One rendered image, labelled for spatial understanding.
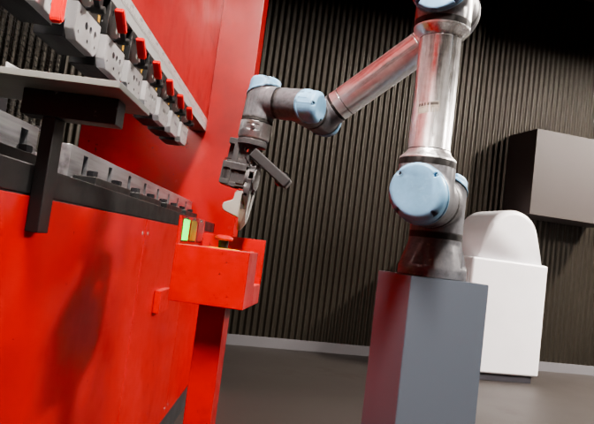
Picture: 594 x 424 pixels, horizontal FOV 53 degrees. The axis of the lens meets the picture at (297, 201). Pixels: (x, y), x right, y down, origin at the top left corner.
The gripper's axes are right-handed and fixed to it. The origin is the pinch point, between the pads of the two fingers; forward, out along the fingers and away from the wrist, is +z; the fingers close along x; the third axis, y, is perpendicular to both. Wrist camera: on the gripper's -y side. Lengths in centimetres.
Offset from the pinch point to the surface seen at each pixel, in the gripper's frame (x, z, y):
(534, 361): -345, 51, -178
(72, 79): 60, -14, 16
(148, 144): -158, -32, 87
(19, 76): 60, -13, 24
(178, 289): 15.1, 16.0, 7.4
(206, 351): 8.1, 28.5, 0.3
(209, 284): 15.1, 13.7, 1.2
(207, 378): 8.1, 34.1, -1.2
